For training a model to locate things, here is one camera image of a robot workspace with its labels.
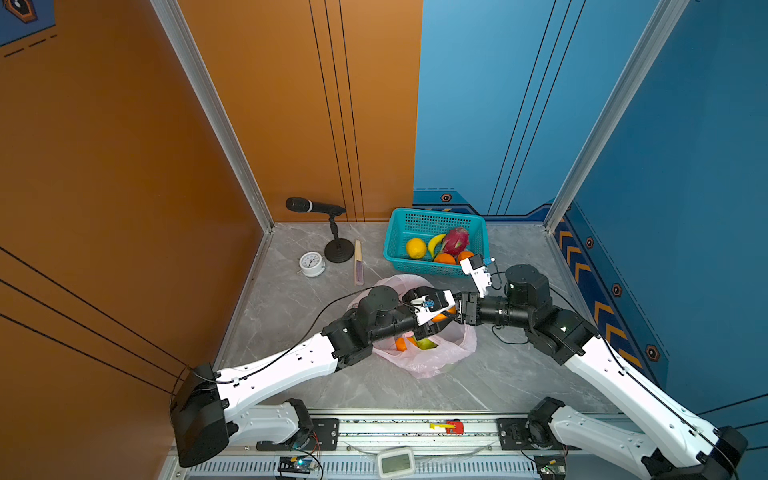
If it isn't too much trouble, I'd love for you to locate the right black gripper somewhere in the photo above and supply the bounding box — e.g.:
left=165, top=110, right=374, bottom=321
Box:
left=440, top=291, right=534, bottom=330

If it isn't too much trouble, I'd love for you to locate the orange persimmon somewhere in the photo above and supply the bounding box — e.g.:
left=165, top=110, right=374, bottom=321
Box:
left=431, top=308, right=456, bottom=323

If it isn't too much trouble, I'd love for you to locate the yellow lemon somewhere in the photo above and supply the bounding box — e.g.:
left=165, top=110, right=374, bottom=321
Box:
left=406, top=238, right=428, bottom=260

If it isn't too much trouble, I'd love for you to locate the pink plastic bag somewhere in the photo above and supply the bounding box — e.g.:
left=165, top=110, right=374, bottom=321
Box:
left=347, top=274, right=479, bottom=379

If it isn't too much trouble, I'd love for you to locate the red dragon fruit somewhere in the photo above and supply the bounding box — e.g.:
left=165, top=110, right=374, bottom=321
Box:
left=441, top=227, right=470, bottom=257

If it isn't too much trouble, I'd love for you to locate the orange mandarin fruit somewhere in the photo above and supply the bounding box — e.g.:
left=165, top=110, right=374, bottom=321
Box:
left=434, top=253, right=456, bottom=265

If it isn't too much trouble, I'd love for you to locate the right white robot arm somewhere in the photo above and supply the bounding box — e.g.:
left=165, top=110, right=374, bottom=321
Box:
left=456, top=257, right=748, bottom=479

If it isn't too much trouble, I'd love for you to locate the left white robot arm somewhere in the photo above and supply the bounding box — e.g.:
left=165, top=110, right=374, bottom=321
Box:
left=169, top=286, right=419, bottom=467

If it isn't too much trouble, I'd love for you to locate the green pear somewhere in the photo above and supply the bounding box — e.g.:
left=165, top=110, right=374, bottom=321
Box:
left=415, top=338, right=438, bottom=350

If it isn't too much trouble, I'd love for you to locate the black microphone on stand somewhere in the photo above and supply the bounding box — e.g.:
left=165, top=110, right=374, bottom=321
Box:
left=285, top=196, right=356, bottom=264

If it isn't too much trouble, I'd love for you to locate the white round clock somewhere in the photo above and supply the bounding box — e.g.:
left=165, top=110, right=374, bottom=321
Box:
left=299, top=251, right=326, bottom=278

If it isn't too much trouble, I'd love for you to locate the yellow banana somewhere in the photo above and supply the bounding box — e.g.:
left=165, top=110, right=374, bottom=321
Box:
left=427, top=234, right=445, bottom=258

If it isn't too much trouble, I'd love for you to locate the teal plastic basket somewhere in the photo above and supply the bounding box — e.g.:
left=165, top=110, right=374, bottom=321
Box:
left=383, top=208, right=491, bottom=277

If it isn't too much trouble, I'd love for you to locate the white digital timer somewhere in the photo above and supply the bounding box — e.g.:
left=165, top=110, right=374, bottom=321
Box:
left=376, top=447, right=416, bottom=479

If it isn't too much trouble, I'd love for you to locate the left green circuit board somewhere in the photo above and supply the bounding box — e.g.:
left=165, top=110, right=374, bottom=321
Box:
left=276, top=456, right=320, bottom=479

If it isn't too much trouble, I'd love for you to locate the right circuit board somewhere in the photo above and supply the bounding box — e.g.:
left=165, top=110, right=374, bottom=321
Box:
left=534, top=456, right=567, bottom=480

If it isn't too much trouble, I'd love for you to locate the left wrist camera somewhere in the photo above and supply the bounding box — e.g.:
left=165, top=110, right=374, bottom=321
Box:
left=402, top=287, right=457, bottom=326

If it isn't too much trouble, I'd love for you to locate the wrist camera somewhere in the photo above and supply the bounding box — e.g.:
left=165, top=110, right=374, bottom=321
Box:
left=459, top=254, right=494, bottom=298
left=402, top=287, right=457, bottom=326

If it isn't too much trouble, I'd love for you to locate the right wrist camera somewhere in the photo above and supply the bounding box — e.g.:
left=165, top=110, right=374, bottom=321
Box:
left=459, top=254, right=494, bottom=298

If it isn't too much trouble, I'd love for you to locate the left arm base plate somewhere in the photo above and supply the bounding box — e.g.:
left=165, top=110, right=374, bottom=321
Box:
left=256, top=417, right=340, bottom=452

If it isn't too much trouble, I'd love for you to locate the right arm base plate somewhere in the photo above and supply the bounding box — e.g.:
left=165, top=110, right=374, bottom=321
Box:
left=496, top=418, right=566, bottom=451

